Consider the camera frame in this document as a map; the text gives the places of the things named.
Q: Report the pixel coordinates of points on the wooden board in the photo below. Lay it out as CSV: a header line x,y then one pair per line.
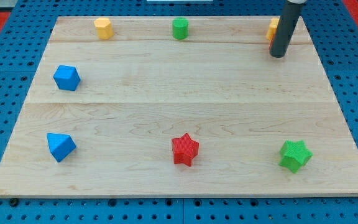
x,y
142,88

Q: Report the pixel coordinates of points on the red star block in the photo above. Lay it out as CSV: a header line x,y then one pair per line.
x,y
184,149

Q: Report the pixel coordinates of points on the green cylinder block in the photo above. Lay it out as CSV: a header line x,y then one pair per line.
x,y
180,28

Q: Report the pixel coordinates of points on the yellow hexagon block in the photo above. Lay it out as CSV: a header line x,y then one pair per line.
x,y
103,28

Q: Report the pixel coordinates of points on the blue cube block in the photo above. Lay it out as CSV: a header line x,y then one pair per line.
x,y
66,77

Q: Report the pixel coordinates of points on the green star block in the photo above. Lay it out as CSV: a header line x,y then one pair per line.
x,y
294,155

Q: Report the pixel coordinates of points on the blue triangle block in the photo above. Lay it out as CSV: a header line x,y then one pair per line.
x,y
60,145

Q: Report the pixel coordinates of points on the dark grey pusher stick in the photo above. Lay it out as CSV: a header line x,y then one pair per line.
x,y
288,20

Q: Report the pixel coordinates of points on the yellow block at right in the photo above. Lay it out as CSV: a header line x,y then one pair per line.
x,y
272,27

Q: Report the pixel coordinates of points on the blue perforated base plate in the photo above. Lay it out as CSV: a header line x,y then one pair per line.
x,y
24,38

